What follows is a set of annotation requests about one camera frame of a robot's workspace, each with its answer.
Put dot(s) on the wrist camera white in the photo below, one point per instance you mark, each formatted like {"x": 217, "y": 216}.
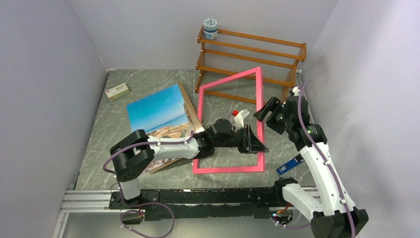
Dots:
{"x": 295, "y": 91}
{"x": 238, "y": 118}

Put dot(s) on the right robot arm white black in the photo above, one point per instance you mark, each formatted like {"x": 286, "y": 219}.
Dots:
{"x": 335, "y": 214}

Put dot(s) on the small white green box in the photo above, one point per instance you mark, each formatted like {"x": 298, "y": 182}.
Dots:
{"x": 117, "y": 91}

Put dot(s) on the landscape beach photo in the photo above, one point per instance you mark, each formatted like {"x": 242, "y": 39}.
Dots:
{"x": 140, "y": 112}

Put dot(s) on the blue white lidded jar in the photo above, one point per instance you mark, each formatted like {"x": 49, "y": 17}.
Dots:
{"x": 210, "y": 28}

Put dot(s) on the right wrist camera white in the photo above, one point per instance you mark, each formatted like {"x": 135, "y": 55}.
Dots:
{"x": 295, "y": 91}

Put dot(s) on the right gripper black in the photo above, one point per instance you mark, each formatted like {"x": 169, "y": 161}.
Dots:
{"x": 273, "y": 103}

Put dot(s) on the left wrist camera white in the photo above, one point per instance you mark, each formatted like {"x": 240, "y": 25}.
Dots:
{"x": 238, "y": 118}

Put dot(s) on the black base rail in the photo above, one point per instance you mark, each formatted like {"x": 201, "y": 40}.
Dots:
{"x": 158, "y": 204}

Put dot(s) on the orange wooden rack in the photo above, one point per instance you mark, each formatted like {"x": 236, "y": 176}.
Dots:
{"x": 233, "y": 52}

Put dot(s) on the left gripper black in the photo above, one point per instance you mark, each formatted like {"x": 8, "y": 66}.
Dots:
{"x": 250, "y": 143}

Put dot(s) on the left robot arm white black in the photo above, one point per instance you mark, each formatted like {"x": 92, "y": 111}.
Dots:
{"x": 132, "y": 155}

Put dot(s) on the brown frame backing board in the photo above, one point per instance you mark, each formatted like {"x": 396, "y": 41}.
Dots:
{"x": 192, "y": 111}

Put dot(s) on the blue black handled tool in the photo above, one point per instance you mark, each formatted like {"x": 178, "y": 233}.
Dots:
{"x": 290, "y": 165}

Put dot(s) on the aluminium extrusion rail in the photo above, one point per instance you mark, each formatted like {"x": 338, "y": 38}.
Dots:
{"x": 80, "y": 202}

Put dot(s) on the pink wooden picture frame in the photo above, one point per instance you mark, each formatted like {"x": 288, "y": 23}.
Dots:
{"x": 204, "y": 138}

